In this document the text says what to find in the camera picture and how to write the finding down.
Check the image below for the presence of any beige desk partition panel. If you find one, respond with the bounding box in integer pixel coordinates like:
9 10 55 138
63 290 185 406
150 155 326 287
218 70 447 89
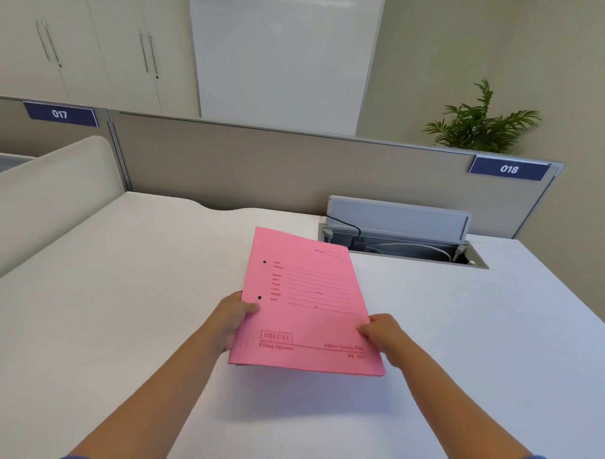
0 95 120 162
105 109 567 242

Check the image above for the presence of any person's right hand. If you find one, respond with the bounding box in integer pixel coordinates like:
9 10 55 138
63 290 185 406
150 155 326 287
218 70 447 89
355 312 413 369

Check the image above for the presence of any white cabinet with handles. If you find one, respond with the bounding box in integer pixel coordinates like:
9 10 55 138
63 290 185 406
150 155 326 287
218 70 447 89
0 0 205 119

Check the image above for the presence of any person's left hand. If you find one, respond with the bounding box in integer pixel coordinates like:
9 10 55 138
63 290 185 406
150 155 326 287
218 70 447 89
204 289 261 355

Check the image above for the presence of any white cable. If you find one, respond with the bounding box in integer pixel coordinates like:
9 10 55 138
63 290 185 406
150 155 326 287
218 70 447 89
363 240 463 263

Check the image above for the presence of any person's right forearm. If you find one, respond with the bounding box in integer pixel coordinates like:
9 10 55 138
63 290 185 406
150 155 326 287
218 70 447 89
391 339 539 459

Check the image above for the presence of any white curved side divider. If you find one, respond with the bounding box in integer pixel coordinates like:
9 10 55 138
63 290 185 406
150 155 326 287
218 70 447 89
0 131 126 295

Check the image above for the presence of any grey desk cable box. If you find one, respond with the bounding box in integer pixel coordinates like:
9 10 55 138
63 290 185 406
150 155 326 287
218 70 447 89
316 195 492 270

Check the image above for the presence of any white whiteboard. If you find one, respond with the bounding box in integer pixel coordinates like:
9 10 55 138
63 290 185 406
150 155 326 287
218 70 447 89
182 0 387 137

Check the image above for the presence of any green potted plant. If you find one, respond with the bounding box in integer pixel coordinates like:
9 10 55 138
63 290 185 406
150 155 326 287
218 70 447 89
420 77 543 157

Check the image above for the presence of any blue number sign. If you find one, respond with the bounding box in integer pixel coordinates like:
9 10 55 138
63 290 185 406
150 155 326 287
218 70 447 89
467 155 553 182
22 101 100 128

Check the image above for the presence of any person's left forearm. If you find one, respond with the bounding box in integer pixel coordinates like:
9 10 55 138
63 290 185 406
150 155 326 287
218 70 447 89
64 322 230 459

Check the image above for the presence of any pink paper file folder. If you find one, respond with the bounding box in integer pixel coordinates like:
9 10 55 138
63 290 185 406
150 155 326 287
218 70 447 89
228 226 391 378

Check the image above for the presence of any black power adapter cable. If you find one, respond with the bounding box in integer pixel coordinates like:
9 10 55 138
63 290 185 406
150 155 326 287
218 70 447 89
324 214 367 250

